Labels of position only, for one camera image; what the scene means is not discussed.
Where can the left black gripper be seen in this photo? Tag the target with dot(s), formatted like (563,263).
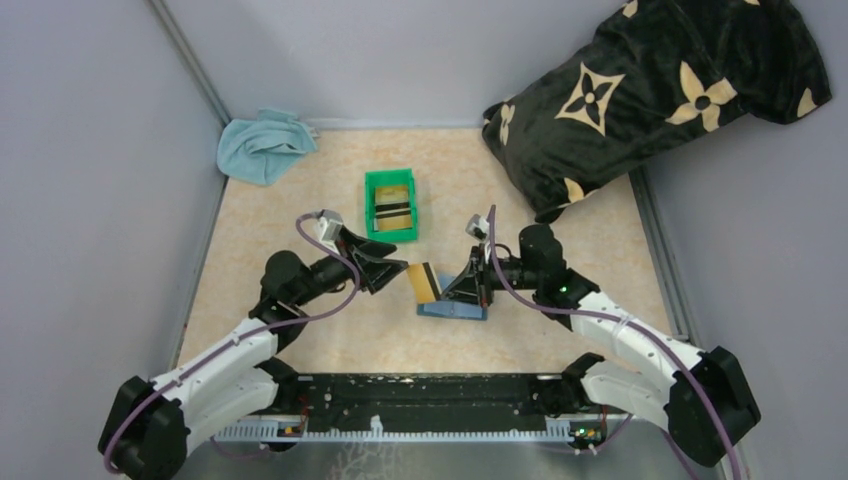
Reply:
(354,258)

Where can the green plastic bin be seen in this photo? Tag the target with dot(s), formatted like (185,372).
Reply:
(378,178)

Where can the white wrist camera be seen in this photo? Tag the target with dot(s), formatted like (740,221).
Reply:
(328,227)
(478,228)

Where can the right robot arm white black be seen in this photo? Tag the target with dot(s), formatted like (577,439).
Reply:
(700,399)

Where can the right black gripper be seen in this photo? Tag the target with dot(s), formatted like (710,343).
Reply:
(481,275)

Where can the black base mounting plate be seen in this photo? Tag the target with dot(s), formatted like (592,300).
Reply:
(450,403)

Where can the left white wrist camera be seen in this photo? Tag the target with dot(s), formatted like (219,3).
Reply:
(328,227)

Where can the light blue cloth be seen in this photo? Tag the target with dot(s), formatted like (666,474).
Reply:
(261,150)

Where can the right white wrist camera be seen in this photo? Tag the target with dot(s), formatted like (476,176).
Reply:
(478,228)

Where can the blue leather card holder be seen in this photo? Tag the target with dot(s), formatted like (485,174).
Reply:
(448,309)

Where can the aluminium frame rail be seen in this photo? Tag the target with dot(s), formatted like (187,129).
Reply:
(582,432)

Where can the black floral blanket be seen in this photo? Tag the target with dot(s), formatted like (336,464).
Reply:
(656,75)

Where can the cards in green bin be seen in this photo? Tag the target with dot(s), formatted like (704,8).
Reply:
(392,208)

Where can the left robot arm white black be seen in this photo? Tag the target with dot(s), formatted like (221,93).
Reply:
(218,371)

